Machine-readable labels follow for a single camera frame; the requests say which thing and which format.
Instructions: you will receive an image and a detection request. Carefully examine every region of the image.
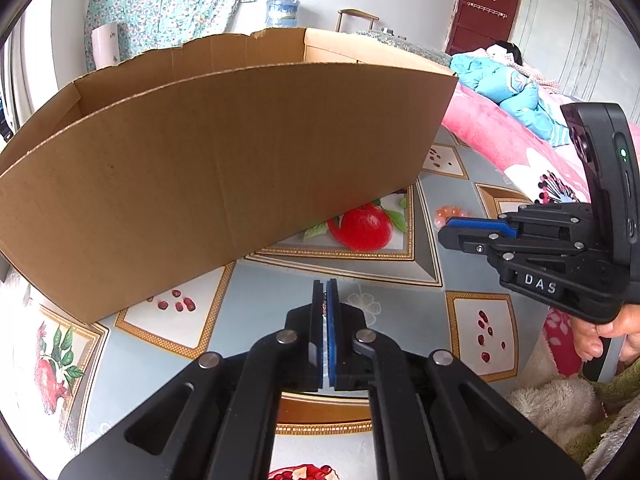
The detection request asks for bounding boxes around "dark cloth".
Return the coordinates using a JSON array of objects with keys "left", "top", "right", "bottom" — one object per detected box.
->
[{"left": 492, "top": 40, "right": 523, "bottom": 67}]

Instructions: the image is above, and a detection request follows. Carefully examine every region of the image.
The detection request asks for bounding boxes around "white panelled wardrobe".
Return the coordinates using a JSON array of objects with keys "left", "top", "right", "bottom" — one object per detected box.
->
[{"left": 512, "top": 0, "right": 640, "bottom": 126}]

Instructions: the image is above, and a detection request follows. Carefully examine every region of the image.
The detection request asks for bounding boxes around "dark red door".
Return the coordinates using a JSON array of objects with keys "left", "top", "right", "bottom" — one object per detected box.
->
[{"left": 444, "top": 0, "right": 523, "bottom": 57}]

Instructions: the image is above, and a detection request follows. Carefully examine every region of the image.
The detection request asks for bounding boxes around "green fluffy rug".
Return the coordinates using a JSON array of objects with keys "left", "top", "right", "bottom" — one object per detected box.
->
[{"left": 562, "top": 355, "right": 640, "bottom": 466}]

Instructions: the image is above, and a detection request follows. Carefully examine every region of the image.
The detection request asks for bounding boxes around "large cardboard box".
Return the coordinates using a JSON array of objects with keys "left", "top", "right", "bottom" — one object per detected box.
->
[{"left": 0, "top": 26, "right": 458, "bottom": 325}]

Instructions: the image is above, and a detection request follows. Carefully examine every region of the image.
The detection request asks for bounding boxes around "pink orange beaded bracelet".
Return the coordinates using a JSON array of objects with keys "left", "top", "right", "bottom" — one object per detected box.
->
[{"left": 434, "top": 205, "right": 463, "bottom": 231}]

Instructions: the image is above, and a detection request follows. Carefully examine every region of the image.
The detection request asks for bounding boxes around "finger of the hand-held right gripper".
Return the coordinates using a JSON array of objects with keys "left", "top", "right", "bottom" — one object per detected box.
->
[
  {"left": 446, "top": 216, "right": 522, "bottom": 240},
  {"left": 437, "top": 226, "right": 518, "bottom": 257}
]

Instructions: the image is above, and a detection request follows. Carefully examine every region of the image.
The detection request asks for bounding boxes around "white wall hook rack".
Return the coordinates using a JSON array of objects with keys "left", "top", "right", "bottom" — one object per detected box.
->
[{"left": 466, "top": 1, "right": 512, "bottom": 20}]

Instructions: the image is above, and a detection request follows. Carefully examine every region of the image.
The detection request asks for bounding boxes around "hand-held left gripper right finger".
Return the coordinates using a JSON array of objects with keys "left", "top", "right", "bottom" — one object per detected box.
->
[{"left": 326, "top": 279, "right": 587, "bottom": 480}]

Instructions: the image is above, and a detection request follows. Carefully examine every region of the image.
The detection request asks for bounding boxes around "grey patterned bedcover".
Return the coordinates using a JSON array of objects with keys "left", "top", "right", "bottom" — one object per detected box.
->
[{"left": 352, "top": 29, "right": 453, "bottom": 67}]

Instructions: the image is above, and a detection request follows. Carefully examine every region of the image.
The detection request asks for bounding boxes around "thin frame chair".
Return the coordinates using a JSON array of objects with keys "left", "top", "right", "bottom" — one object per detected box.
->
[{"left": 335, "top": 8, "right": 378, "bottom": 33}]

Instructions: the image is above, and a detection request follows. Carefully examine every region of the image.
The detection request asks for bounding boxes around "white fluffy blanket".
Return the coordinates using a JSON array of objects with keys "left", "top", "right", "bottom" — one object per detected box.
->
[{"left": 507, "top": 377, "right": 608, "bottom": 453}]

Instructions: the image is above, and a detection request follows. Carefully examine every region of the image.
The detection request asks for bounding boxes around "teal floral curtain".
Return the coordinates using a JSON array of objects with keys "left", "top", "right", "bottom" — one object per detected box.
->
[{"left": 84, "top": 0, "right": 258, "bottom": 73}]

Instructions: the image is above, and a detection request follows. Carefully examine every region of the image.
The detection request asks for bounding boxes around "blue water jug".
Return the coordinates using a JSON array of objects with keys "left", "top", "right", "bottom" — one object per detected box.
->
[{"left": 265, "top": 0, "right": 301, "bottom": 29}]

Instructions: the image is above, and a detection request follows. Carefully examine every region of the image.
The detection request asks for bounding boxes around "person's right hand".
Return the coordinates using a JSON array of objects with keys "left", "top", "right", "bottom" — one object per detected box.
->
[{"left": 570, "top": 304, "right": 640, "bottom": 365}]

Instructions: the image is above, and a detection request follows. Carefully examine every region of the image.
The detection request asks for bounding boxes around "turquoise quilt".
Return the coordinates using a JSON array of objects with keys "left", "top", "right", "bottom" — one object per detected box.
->
[{"left": 450, "top": 54, "right": 573, "bottom": 147}]

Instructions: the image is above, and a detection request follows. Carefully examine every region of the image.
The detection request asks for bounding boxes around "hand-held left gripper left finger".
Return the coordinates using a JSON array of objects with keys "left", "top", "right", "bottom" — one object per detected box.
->
[{"left": 57, "top": 280, "right": 326, "bottom": 480}]

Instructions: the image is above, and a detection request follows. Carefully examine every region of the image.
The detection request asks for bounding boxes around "pale cylindrical roll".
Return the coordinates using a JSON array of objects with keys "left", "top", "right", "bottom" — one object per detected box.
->
[{"left": 91, "top": 22, "right": 121, "bottom": 72}]

